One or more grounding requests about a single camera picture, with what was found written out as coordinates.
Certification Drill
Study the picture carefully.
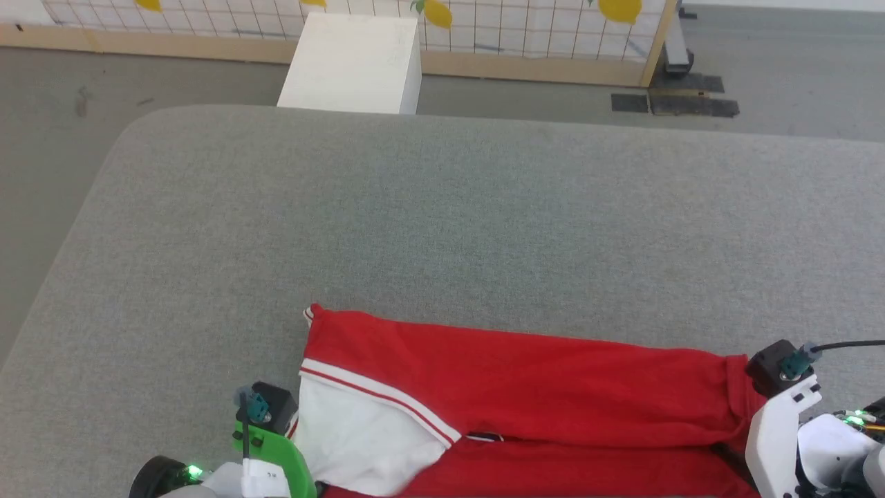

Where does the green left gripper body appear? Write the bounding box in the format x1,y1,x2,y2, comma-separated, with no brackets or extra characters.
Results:
234,422,318,498

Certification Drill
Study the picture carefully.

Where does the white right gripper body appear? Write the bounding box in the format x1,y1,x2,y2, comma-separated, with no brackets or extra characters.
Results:
745,376,824,498

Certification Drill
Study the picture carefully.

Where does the red and white garment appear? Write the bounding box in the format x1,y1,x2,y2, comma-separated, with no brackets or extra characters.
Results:
287,303,770,498

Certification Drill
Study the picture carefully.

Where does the long black floor plate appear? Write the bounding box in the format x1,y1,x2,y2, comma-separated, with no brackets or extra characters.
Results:
649,95,740,118
650,73,725,95

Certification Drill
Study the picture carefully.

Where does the white box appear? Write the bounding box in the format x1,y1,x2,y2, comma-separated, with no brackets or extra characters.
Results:
277,12,422,116

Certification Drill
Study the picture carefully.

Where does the grey metal screen stand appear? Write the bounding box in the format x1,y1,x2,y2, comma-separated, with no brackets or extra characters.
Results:
662,6,696,76

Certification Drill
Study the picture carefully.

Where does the lemon print partition screen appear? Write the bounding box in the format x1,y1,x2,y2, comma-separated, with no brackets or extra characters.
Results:
0,0,680,88

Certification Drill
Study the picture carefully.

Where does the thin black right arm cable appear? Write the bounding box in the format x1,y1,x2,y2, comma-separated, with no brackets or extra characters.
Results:
805,338,885,358

